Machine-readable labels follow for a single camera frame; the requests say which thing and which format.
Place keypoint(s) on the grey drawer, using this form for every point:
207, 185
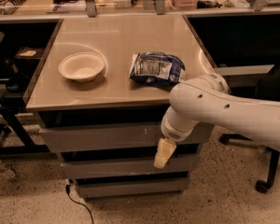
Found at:
131, 166
133, 188
100, 137

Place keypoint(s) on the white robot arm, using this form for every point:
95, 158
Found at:
207, 99

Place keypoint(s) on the white paper bowl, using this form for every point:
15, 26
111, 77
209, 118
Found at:
82, 67

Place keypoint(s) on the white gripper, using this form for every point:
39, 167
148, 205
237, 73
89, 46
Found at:
172, 132

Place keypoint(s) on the clear plastic bottle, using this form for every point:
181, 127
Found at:
7, 171

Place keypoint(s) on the grey middle drawer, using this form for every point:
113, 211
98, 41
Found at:
131, 166

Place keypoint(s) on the grey bottom drawer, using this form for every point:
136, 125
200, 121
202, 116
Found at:
133, 188

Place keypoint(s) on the grey drawer cabinet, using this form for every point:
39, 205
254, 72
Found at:
112, 97

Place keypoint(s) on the blue chip bag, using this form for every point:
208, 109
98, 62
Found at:
157, 69

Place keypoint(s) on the grey top drawer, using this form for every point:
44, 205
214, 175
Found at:
100, 137

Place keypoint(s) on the black left desk frame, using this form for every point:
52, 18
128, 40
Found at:
16, 74

